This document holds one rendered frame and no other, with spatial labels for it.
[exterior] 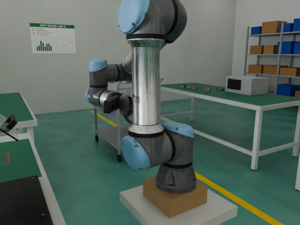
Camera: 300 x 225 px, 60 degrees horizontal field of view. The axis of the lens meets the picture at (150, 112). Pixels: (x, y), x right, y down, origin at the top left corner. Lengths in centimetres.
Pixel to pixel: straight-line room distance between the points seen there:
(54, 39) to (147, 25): 542
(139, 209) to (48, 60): 534
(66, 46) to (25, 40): 83
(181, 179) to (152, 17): 54
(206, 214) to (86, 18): 573
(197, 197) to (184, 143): 21
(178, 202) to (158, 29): 56
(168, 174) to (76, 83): 544
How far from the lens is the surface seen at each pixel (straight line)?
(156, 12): 77
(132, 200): 104
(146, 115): 79
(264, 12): 825
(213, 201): 105
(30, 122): 235
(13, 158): 156
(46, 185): 121
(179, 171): 93
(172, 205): 92
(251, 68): 769
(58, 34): 616
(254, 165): 319
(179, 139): 88
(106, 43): 645
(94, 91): 109
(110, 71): 110
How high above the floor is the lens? 129
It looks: 13 degrees down
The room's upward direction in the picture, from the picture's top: straight up
